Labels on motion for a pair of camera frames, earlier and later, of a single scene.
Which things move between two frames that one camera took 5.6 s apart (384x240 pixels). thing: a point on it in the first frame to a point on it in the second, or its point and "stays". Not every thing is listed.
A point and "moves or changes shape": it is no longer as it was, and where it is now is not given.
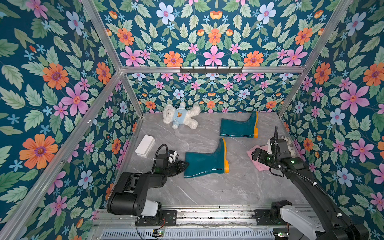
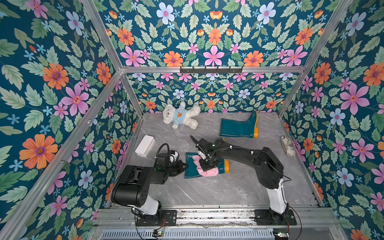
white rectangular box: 145,146 stays
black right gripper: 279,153 to 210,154
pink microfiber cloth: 259,165 moves or changes shape
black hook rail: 211,71 stays
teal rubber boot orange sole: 202,163 stays
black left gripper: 178,166 stays
